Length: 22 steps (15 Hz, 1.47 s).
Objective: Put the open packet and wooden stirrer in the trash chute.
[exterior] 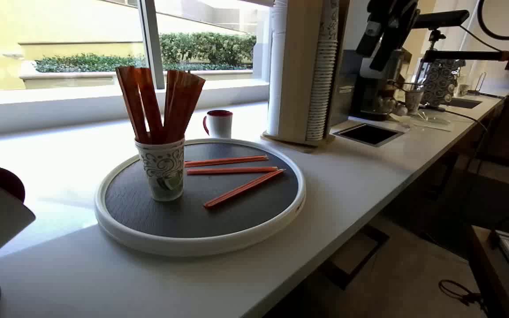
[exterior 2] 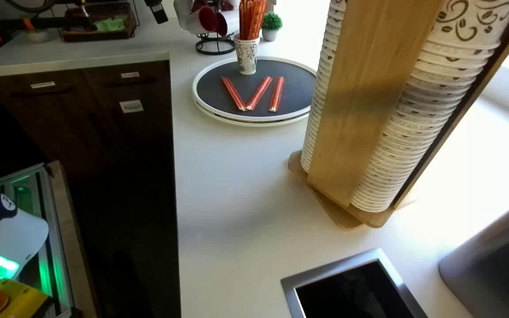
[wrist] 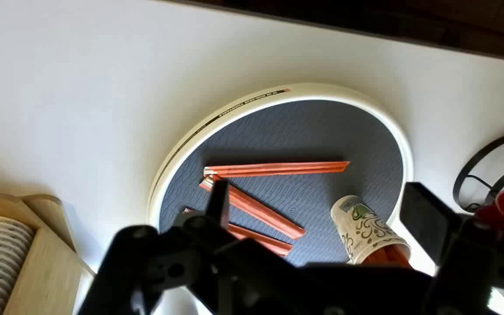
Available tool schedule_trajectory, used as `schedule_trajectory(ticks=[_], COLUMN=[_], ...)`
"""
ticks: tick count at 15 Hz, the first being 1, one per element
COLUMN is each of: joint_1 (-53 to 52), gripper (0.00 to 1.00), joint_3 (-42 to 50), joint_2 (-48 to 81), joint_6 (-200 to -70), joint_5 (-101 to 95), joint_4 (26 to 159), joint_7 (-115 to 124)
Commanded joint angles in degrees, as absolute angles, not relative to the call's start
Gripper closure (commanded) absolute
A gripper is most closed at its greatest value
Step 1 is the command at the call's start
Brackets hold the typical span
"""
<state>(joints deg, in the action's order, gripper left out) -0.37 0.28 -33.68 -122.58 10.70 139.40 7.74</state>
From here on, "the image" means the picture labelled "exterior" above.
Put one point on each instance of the orange packet front on tray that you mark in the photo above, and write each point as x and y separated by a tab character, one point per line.
241	189

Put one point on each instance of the orange packet on tray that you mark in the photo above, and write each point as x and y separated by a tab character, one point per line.
241	189
241	170
225	161

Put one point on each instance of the orange packet back on tray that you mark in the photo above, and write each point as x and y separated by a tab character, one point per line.
225	161

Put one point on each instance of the orange packet middle on tray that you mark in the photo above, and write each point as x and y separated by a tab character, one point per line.
241	170

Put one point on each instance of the steel trash chute opening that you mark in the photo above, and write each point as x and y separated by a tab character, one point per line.
368	134

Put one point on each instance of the round white lazy susan tray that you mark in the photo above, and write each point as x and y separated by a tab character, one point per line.
184	226

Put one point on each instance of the white mug red inside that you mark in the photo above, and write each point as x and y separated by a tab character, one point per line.
218	122

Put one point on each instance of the patterned paper cup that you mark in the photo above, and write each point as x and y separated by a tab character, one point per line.
163	166

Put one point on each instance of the orange packets bundle in cup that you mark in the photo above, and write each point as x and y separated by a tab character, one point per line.
153	120

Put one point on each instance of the wooden cup dispenser stand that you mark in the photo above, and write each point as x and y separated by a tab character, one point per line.
312	57

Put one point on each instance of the black coffee machine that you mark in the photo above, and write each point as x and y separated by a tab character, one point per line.
374	90

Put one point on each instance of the glass jar on counter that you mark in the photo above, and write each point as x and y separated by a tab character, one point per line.
437	80

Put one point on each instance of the grey window frame post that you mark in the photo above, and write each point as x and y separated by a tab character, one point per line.
153	41

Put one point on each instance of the black camera on stand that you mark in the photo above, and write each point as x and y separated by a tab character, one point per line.
435	21

